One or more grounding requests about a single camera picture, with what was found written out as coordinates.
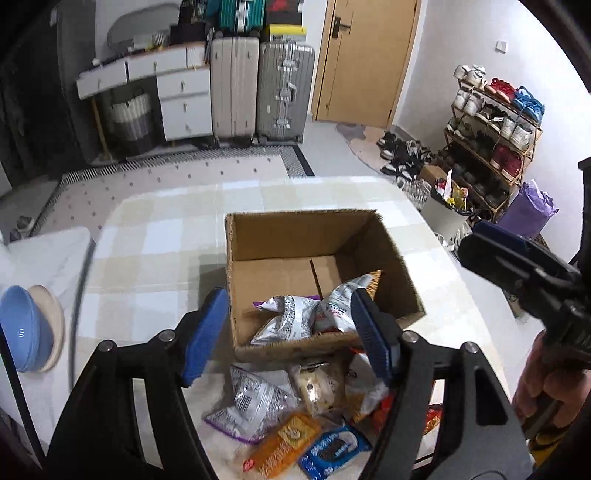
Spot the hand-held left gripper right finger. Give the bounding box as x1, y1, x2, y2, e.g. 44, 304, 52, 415
349, 287, 536, 480

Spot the yellow black shoe box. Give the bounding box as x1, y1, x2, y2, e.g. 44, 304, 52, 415
261, 24, 308, 43

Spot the silver suitcase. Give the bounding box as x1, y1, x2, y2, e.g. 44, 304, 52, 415
256, 41, 316, 144

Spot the white cloth cover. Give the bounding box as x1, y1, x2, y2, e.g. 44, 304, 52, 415
0, 226, 95, 435

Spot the white drawer desk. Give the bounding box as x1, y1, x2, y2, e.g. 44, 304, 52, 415
76, 41, 213, 141

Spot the clear bread packet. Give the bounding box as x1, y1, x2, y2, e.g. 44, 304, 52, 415
291, 357, 349, 416

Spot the white orange snack packet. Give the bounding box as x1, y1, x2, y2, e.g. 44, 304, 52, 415
344, 351, 393, 423

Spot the grey door mat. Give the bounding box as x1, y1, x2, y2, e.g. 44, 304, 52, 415
335, 122, 393, 167

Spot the beige plate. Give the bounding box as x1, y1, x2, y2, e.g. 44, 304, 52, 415
28, 285, 65, 372

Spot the pile of dark shoes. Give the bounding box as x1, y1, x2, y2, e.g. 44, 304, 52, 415
376, 130, 437, 208

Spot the blue bowl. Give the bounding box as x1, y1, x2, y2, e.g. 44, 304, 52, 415
0, 285, 42, 372

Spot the silver snack bag purple edge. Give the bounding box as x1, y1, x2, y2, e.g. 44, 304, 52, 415
203, 364, 301, 445

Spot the white trash bin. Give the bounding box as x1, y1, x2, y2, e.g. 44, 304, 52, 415
421, 185, 474, 241

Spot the teal suitcase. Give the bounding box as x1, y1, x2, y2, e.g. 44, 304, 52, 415
205, 0, 267, 32

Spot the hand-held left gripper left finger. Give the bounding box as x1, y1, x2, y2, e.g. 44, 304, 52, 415
46, 287, 230, 480

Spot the woven laundry basket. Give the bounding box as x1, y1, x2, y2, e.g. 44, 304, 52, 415
109, 90, 154, 155

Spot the person's right hand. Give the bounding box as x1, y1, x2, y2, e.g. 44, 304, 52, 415
512, 332, 591, 428

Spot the brown cardboard box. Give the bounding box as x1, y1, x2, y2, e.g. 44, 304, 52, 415
225, 209, 426, 365

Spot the silver striped snack bag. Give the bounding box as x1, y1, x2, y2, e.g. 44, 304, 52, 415
250, 295, 324, 347
318, 270, 384, 333

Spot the beige suitcase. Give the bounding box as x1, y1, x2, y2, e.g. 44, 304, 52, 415
210, 36, 260, 143

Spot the small plain cardboard box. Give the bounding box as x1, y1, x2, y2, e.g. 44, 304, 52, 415
419, 164, 448, 185

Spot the patterned rug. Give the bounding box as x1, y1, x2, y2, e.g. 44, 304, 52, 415
28, 145, 317, 241

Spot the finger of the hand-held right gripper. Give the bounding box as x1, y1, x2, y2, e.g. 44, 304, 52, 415
456, 234, 561, 324
471, 220, 583, 296

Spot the stack of dark shoe boxes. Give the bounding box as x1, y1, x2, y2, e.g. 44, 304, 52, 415
265, 0, 305, 26

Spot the arched mirror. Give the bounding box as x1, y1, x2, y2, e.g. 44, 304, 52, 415
107, 2, 183, 49

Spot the wooden door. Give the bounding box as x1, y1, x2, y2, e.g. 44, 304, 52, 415
311, 0, 423, 130

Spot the wooden shoe rack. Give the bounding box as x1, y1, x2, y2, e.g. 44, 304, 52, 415
436, 76, 543, 222

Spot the blue cookie packet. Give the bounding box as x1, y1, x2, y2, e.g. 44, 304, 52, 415
297, 425, 373, 480

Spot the checked tablecloth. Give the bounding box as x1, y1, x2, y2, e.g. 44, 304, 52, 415
69, 175, 522, 480

